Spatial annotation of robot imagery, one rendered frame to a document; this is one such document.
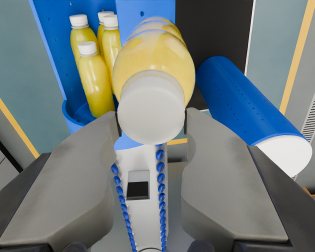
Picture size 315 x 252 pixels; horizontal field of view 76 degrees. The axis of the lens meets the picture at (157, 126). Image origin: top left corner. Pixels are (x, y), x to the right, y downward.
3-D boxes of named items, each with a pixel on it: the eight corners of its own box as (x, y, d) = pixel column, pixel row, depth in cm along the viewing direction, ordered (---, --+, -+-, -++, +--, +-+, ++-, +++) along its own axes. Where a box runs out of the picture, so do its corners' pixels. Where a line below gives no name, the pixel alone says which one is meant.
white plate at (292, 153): (224, 172, 81) (223, 170, 82) (269, 192, 91) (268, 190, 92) (281, 124, 68) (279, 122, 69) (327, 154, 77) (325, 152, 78)
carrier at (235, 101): (187, 80, 152) (215, 98, 162) (222, 170, 82) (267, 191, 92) (213, 47, 139) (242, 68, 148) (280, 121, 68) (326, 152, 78)
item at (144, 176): (128, 174, 96) (126, 204, 84) (127, 169, 94) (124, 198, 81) (149, 173, 96) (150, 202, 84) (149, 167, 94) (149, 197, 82)
